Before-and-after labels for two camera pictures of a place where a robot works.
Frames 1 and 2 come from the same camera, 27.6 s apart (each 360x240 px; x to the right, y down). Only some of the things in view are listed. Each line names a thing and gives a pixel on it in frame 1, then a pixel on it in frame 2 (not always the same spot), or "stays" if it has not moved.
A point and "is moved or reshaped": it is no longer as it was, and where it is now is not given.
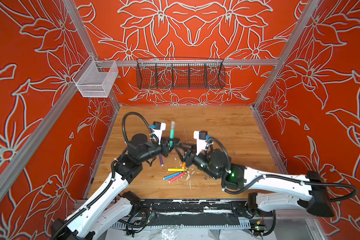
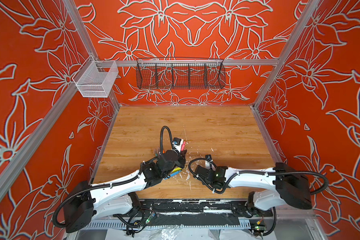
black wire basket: [180, 73] stays
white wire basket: [95, 78] stays
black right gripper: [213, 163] -> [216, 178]
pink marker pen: [177, 177] is moved or reshaped
